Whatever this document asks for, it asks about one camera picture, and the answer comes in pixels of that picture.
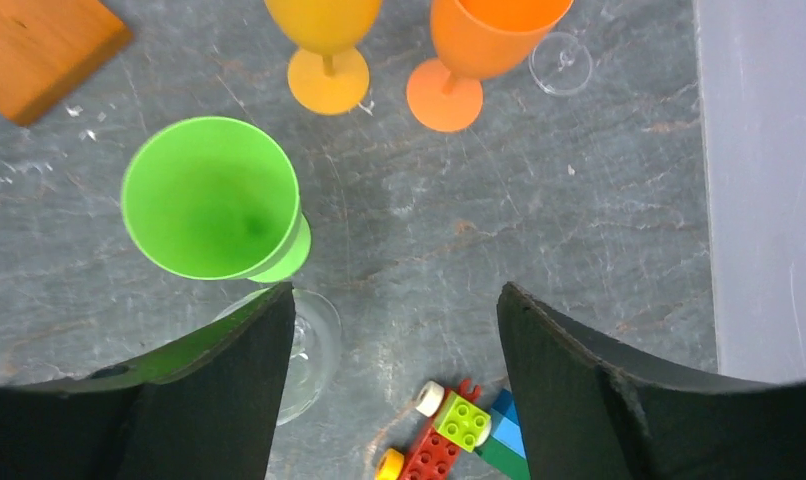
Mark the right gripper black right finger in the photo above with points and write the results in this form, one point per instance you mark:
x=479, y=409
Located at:
x=593, y=407

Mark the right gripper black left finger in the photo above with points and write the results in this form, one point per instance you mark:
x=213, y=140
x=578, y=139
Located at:
x=203, y=406

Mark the clear wine glass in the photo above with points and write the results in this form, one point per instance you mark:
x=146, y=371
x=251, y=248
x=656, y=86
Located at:
x=310, y=358
x=560, y=65

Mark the green wine glass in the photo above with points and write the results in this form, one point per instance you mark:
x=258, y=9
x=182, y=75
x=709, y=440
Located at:
x=216, y=198

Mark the yellow wine glass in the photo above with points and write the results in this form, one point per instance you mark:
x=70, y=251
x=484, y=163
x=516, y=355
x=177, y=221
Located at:
x=327, y=74

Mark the orange wine glass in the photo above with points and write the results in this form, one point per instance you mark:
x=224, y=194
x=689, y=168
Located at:
x=474, y=41

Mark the red toy brick car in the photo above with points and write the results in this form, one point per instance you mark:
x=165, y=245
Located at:
x=455, y=424

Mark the gold wire glass rack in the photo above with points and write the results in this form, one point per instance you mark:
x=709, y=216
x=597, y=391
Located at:
x=49, y=48

